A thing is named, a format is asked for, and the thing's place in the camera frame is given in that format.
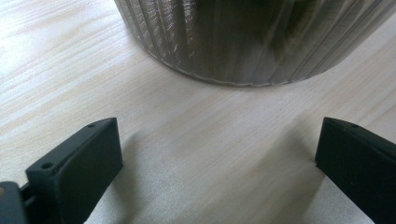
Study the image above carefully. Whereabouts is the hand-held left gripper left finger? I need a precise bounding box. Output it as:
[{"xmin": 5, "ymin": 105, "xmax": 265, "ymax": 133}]
[{"xmin": 25, "ymin": 117, "xmax": 123, "ymax": 224}]

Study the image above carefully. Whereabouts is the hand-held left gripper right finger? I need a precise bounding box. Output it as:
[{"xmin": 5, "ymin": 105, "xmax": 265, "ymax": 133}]
[{"xmin": 314, "ymin": 117, "xmax": 396, "ymax": 224}]

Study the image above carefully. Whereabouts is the ribbed translucent trash bin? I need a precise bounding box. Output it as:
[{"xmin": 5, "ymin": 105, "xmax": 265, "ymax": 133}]
[{"xmin": 113, "ymin": 0, "xmax": 396, "ymax": 88}]

